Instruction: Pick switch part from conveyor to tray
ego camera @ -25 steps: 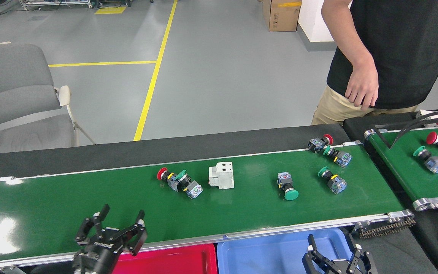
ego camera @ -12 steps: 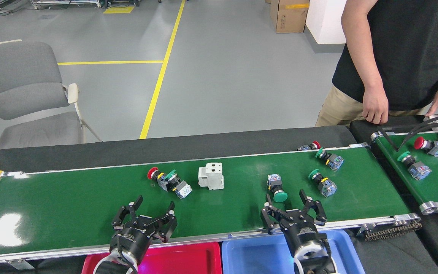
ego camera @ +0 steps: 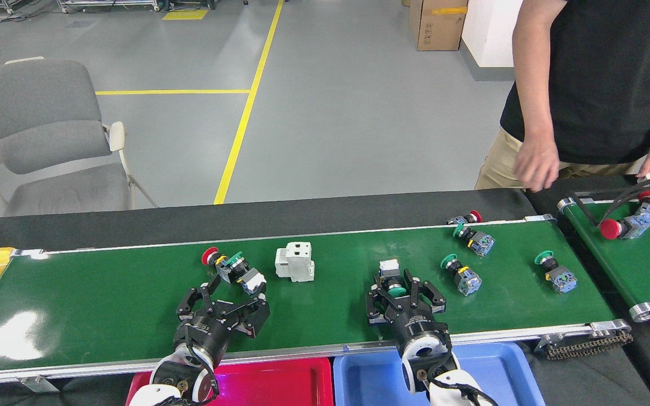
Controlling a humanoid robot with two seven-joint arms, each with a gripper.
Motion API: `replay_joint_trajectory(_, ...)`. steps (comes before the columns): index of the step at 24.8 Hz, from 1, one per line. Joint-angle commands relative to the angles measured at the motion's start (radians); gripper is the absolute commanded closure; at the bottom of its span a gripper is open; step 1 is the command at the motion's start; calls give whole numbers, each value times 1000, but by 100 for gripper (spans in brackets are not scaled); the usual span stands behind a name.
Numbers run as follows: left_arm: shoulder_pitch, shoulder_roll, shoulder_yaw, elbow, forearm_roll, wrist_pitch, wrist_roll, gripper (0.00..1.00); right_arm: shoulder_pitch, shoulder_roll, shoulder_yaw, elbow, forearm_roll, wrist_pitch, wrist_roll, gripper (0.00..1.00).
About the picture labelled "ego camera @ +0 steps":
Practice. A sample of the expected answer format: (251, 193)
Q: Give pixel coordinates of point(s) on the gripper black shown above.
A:
(206, 332)
(424, 324)

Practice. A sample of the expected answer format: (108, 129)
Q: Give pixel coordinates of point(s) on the person's right forearm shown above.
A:
(534, 101)

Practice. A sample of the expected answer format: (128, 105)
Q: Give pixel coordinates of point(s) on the long green conveyor belt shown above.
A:
(336, 307)

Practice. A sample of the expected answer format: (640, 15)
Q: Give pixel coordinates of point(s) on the short green conveyor belt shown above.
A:
(641, 270)

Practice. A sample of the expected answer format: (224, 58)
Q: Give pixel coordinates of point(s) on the person's right hand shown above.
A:
(536, 166)

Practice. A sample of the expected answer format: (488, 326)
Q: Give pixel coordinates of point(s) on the blue plastic bin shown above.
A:
(370, 383)

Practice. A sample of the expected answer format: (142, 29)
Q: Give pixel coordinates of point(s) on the long black felt cover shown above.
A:
(189, 223)

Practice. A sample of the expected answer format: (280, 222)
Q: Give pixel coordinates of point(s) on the red plastic bin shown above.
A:
(280, 386)

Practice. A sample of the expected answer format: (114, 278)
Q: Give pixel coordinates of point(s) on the black guide bar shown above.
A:
(579, 208)

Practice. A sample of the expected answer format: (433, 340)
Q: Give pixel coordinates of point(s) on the grey office chair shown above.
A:
(37, 113)

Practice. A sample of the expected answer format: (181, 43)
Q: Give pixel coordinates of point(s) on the brown cardboard box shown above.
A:
(438, 25)

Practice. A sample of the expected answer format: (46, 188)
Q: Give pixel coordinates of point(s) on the person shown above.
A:
(613, 67)

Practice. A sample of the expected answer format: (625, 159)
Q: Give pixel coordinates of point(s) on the metal rack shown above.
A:
(105, 4)

